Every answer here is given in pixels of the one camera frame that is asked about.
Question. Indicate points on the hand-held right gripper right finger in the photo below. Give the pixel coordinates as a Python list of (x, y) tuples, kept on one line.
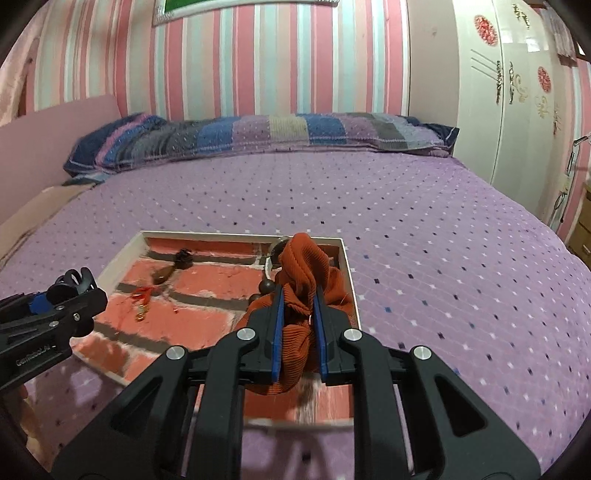
[(323, 332)]

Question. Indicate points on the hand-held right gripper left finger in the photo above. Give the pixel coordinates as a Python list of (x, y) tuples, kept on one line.
[(277, 332)]

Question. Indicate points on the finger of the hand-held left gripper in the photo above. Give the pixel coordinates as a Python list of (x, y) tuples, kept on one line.
[(39, 304), (83, 309)]

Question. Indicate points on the black hair claw clip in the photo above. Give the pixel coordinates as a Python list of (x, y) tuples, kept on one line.
[(69, 279)]

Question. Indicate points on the orange scrunchie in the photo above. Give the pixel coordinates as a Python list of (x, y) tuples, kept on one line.
[(300, 267)]

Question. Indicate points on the brick-pattern cardboard tray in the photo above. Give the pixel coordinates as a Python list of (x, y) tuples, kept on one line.
[(207, 286)]

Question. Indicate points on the brown stone pendant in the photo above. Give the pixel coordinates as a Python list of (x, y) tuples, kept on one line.
[(162, 275)]

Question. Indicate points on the person's left hand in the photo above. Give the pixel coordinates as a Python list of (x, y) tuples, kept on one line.
[(30, 415)]

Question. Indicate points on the purple diamond-print bedsheet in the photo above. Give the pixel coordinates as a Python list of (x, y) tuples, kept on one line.
[(438, 277)]

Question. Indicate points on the pink padded headboard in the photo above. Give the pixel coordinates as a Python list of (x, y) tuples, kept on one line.
[(55, 138)]

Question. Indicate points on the patchwork striped pillow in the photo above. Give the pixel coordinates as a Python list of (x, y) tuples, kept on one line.
[(277, 131)]

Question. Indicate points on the pink curtain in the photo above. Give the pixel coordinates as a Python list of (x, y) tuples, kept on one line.
[(18, 83)]

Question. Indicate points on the white decorated wardrobe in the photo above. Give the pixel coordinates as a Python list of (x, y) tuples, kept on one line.
[(517, 138)]

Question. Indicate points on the wooden nightstand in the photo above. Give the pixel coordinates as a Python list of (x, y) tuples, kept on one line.
[(582, 230)]

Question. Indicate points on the floral hanging cloth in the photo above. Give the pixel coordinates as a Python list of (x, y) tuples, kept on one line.
[(561, 32)]

